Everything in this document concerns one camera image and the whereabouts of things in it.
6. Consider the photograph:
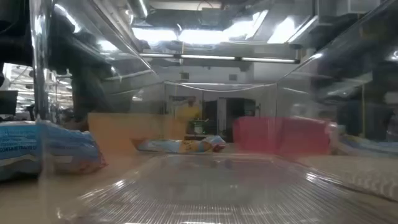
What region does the black monitor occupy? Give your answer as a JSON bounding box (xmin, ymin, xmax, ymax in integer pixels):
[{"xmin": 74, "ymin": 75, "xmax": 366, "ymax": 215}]
[{"xmin": 0, "ymin": 90, "xmax": 19, "ymax": 116}]

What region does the red translucent bin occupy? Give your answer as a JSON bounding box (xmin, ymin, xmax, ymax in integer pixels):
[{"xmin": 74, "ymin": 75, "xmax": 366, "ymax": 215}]
[{"xmin": 232, "ymin": 116, "xmax": 338, "ymax": 156}]

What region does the long ceiling tube light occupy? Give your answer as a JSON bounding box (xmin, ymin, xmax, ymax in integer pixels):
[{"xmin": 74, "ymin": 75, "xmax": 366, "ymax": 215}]
[{"xmin": 138, "ymin": 52, "xmax": 301, "ymax": 65}]

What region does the silver ceiling duct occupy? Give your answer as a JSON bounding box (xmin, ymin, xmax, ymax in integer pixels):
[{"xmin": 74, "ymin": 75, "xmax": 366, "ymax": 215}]
[{"xmin": 129, "ymin": 0, "xmax": 150, "ymax": 18}]

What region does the clear plastic container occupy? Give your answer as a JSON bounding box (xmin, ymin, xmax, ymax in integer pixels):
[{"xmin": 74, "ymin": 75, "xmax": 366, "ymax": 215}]
[{"xmin": 29, "ymin": 0, "xmax": 398, "ymax": 224}]

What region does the dark open cabinet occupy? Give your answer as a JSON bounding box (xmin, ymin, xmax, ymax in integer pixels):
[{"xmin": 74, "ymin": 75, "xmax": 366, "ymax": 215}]
[{"xmin": 201, "ymin": 96, "xmax": 261, "ymax": 142}]

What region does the person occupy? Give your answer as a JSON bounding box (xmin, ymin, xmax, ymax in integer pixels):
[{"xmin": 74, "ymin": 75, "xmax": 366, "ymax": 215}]
[{"xmin": 175, "ymin": 96, "xmax": 203, "ymax": 134}]

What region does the blue purple Quaker granola bar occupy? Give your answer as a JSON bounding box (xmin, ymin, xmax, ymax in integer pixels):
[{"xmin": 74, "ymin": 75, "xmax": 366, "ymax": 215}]
[{"xmin": 132, "ymin": 135, "xmax": 227, "ymax": 154}]

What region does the blue-wrapped granola bar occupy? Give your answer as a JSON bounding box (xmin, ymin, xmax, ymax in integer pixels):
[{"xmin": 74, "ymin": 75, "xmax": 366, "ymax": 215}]
[
  {"xmin": 0, "ymin": 119, "xmax": 108, "ymax": 183},
  {"xmin": 338, "ymin": 133, "xmax": 398, "ymax": 156}
]

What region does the round woven rope mat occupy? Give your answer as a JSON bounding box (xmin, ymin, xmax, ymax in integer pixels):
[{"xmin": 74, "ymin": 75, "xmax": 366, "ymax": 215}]
[{"xmin": 295, "ymin": 154, "xmax": 398, "ymax": 203}]

